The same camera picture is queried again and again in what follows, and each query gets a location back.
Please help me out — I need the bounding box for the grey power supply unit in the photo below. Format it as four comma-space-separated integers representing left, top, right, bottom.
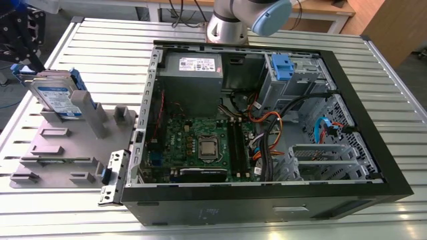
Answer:
157, 51, 225, 119

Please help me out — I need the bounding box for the hard disk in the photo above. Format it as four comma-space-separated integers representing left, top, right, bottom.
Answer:
11, 63, 106, 121

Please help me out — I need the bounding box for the metal CPU socket cover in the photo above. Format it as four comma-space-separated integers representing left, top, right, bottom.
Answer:
197, 134, 223, 163

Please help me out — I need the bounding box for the blue SATA wire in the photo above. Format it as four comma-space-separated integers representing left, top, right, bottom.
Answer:
313, 116, 335, 146

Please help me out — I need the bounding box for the black RAM slot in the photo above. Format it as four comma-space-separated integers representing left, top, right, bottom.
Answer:
235, 117, 254, 179
227, 117, 245, 179

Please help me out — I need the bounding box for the black PC case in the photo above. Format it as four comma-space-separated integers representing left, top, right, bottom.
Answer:
119, 39, 416, 227

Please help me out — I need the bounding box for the wooden desk with white frame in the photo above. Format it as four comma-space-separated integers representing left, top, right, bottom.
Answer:
290, 0, 357, 35

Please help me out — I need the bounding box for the brown wooden cabinet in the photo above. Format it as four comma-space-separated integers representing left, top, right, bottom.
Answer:
362, 0, 427, 68

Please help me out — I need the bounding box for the metal expansion slot bracket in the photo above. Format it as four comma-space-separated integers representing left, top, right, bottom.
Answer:
98, 149, 133, 208

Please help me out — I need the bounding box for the metal optical drive cage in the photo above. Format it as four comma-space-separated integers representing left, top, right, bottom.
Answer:
258, 51, 337, 112

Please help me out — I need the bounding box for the green motherboard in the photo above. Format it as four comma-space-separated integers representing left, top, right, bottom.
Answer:
138, 117, 266, 184

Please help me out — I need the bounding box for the blue plastic drive latch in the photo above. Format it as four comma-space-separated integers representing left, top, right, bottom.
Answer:
271, 53, 298, 81

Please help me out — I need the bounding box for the thick black case cable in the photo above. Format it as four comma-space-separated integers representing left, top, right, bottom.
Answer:
262, 91, 341, 182

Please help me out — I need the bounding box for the metal disk bay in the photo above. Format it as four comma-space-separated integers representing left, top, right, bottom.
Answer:
277, 143, 382, 182

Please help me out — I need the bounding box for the black graphics card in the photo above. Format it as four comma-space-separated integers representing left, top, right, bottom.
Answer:
170, 167, 230, 184

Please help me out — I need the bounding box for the grey parts rack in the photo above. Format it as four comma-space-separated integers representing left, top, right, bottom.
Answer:
9, 89, 141, 189

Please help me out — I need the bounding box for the orange power wire bundle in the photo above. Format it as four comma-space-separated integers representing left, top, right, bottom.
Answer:
249, 111, 285, 162

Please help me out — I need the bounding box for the white metal desk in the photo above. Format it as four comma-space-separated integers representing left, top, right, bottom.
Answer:
50, 0, 162, 23

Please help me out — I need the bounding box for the thin red wire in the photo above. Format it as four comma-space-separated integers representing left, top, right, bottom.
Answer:
151, 89, 167, 145

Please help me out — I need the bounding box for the green RAM stick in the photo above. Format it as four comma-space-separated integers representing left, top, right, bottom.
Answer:
35, 157, 74, 165

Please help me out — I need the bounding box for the silver CPU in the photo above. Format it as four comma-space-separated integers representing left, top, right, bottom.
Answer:
199, 141, 221, 155

